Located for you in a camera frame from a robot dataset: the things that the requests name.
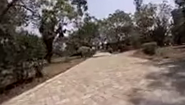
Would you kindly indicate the brown dirt strip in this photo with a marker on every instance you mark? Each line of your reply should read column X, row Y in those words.
column 54, row 70

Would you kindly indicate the tall green hedge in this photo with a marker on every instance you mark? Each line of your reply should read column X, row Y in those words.
column 2, row 42

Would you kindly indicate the large dark-trunked tree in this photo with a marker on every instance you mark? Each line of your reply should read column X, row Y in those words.
column 48, row 46

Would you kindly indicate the low green bush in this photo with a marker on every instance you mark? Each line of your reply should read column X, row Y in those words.
column 149, row 48

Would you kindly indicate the round green bush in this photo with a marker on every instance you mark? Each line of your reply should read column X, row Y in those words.
column 84, row 51

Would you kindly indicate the row of trees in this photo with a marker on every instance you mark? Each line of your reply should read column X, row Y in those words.
column 119, row 28

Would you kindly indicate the pale brick path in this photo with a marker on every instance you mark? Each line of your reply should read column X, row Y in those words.
column 97, row 84

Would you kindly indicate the low rough stone wall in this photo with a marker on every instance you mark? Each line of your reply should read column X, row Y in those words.
column 14, row 74

